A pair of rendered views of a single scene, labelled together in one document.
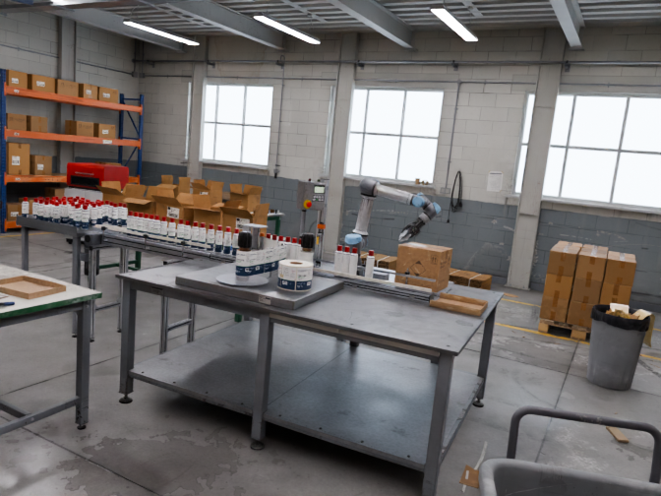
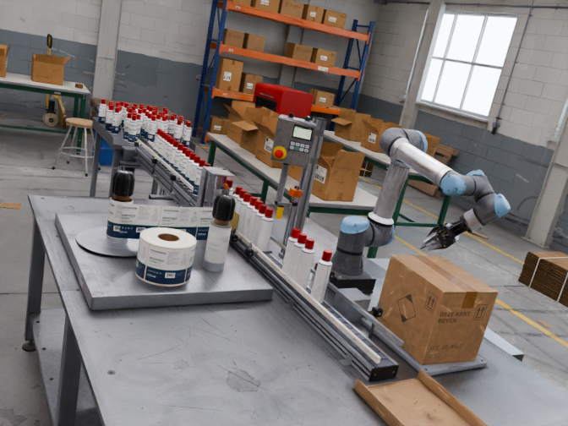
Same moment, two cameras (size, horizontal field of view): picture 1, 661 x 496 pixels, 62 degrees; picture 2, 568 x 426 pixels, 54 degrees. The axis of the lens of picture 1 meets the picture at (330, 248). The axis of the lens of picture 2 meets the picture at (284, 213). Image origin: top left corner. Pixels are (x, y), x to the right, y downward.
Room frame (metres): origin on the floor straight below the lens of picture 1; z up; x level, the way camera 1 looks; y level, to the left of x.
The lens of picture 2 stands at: (1.82, -1.17, 1.75)
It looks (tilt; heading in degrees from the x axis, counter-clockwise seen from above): 16 degrees down; 34
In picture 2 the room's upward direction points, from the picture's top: 12 degrees clockwise
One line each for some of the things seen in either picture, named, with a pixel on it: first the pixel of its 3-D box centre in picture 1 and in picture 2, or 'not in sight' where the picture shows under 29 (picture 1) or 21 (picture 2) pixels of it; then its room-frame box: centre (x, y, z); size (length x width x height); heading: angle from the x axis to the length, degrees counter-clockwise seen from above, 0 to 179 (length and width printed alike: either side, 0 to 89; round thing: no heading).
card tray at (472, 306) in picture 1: (458, 303); (421, 408); (3.28, -0.81, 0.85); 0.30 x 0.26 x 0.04; 66
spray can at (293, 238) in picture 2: (338, 260); (291, 253); (3.62, -0.06, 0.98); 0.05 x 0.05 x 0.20
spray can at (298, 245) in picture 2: (345, 262); (297, 258); (3.59, -0.11, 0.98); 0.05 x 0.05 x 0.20
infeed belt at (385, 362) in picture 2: (313, 274); (265, 263); (3.69, 0.10, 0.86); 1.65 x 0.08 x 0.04; 66
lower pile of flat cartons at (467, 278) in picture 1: (463, 280); not in sight; (7.68, -1.92, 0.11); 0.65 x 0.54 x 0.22; 59
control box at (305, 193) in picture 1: (311, 195); (294, 141); (3.81, 0.16, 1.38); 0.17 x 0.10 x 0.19; 121
